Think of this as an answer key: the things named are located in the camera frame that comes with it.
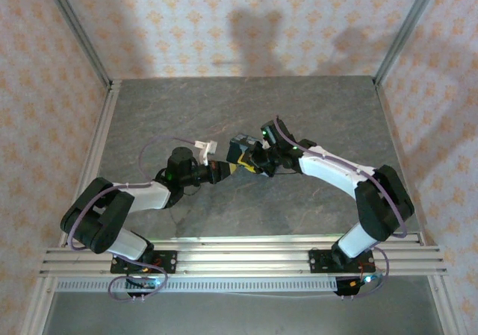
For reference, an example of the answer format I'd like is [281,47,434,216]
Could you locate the black controller board with lights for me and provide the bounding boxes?
[334,274,375,298]
[125,276,161,300]

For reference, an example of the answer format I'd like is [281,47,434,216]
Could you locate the aluminium extrusion beam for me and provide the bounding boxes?
[39,234,449,277]

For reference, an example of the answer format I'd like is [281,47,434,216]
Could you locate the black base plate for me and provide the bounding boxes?
[110,250,178,275]
[308,248,376,275]

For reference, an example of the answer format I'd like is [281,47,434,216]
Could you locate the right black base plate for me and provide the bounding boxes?
[308,248,376,275]

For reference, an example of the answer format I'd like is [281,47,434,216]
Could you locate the starry night painted tin box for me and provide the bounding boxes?
[227,134,262,164]

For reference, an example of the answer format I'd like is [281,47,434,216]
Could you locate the slotted grey cable duct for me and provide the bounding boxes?
[55,278,339,294]

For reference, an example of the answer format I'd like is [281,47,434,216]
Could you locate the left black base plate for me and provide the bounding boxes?
[110,250,178,275]

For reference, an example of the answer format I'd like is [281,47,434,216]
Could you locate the aluminium frame post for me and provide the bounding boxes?
[40,0,114,87]
[373,0,444,86]

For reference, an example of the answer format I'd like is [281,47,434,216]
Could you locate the aluminium table side rail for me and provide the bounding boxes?
[59,80,122,247]
[372,76,426,245]

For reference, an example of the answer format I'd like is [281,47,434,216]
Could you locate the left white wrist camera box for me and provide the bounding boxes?
[193,140,224,166]

